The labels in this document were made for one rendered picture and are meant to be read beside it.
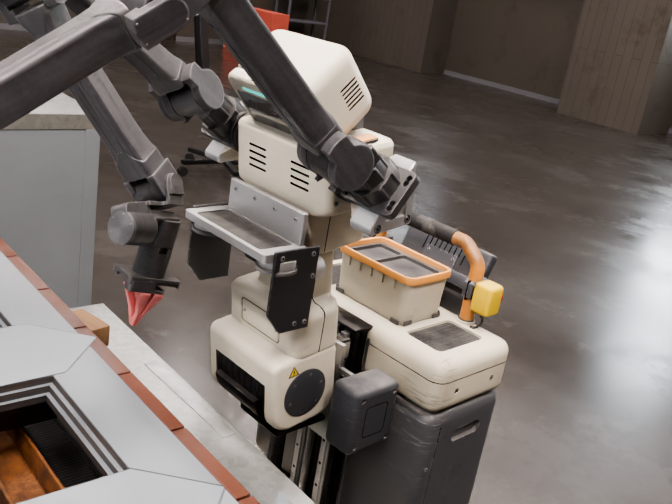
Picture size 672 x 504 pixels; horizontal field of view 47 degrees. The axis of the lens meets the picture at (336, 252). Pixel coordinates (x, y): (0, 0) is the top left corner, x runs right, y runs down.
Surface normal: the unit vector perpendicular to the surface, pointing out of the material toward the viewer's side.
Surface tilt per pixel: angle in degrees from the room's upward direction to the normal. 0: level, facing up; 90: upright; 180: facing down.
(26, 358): 1
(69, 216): 90
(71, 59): 94
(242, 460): 0
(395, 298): 92
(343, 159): 96
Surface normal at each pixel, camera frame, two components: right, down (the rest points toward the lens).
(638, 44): -0.73, 0.12
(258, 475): 0.15, -0.93
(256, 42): 0.55, 0.49
